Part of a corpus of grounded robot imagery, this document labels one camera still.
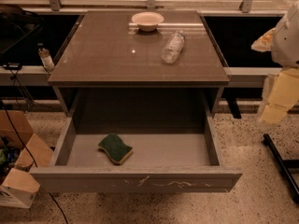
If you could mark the black equipment at left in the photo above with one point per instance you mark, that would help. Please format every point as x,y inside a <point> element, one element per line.
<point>16,24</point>

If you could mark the green and yellow sponge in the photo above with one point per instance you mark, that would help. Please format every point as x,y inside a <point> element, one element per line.
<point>115,148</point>

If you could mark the grey cabinet with glossy top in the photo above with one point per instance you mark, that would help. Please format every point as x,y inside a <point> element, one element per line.
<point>108,50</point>

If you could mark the small bottle on ledge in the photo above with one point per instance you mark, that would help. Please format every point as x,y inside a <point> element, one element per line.
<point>45,57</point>

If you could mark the black clamp on ledge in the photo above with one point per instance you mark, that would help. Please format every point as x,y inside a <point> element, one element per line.
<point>12,66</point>

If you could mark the black metal stand base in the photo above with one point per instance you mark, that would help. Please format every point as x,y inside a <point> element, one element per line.
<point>286,167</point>

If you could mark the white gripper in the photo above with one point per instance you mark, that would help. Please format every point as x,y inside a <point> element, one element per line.
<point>287,44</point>

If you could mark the grey open drawer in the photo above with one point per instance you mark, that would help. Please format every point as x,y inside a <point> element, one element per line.
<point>172,134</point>

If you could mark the clear plastic water bottle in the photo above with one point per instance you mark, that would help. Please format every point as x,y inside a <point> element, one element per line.
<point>173,47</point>

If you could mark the brown cardboard box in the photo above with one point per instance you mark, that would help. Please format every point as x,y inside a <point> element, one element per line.
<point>15,127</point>

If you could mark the white bowl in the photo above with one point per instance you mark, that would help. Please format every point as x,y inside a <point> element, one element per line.
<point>147,21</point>

